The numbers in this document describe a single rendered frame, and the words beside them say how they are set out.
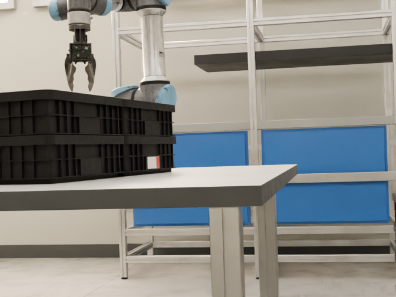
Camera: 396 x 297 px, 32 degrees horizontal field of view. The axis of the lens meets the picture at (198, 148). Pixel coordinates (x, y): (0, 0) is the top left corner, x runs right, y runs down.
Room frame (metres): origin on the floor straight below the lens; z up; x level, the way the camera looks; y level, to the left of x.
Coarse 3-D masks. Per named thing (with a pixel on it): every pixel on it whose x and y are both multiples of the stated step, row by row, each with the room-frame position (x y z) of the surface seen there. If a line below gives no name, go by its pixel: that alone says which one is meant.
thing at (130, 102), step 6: (126, 102) 2.06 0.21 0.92; (132, 102) 2.10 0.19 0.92; (138, 102) 2.14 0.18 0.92; (144, 102) 2.18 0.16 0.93; (150, 102) 2.22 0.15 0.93; (144, 108) 2.18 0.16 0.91; (150, 108) 2.22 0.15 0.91; (156, 108) 2.26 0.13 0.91; (162, 108) 2.31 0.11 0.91; (168, 108) 2.35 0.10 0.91; (174, 108) 2.41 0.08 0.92
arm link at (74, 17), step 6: (72, 12) 2.25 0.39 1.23; (78, 12) 2.25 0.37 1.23; (84, 12) 2.26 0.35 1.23; (72, 18) 2.25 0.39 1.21; (78, 18) 2.25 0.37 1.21; (84, 18) 2.26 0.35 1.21; (90, 18) 2.29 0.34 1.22; (72, 24) 2.26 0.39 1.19; (78, 24) 2.26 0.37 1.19; (84, 24) 2.26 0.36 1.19; (90, 24) 2.29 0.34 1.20
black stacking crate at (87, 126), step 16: (0, 112) 1.74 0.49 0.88; (16, 112) 1.72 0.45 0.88; (32, 112) 1.70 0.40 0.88; (48, 112) 1.70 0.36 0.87; (64, 112) 1.76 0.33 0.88; (80, 112) 1.83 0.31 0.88; (96, 112) 1.91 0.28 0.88; (112, 112) 1.99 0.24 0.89; (0, 128) 1.74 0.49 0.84; (16, 128) 1.73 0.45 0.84; (32, 128) 1.70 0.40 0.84; (48, 128) 1.70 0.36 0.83; (64, 128) 1.76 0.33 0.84; (80, 128) 1.82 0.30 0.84; (96, 128) 1.90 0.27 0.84; (112, 128) 1.98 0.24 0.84
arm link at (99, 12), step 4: (96, 0) 2.32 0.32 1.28; (100, 0) 2.34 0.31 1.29; (104, 0) 2.36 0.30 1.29; (108, 0) 2.39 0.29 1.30; (96, 4) 2.32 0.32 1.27; (100, 4) 2.34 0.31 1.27; (104, 4) 2.36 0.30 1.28; (108, 4) 2.38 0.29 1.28; (112, 4) 2.41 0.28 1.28; (92, 8) 2.32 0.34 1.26; (96, 8) 2.34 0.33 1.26; (100, 8) 2.35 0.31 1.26; (104, 8) 2.37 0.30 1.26; (108, 8) 2.39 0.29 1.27; (92, 12) 2.36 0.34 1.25; (96, 12) 2.36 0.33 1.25; (100, 12) 2.38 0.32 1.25; (104, 12) 2.39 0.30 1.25; (108, 12) 2.41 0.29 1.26
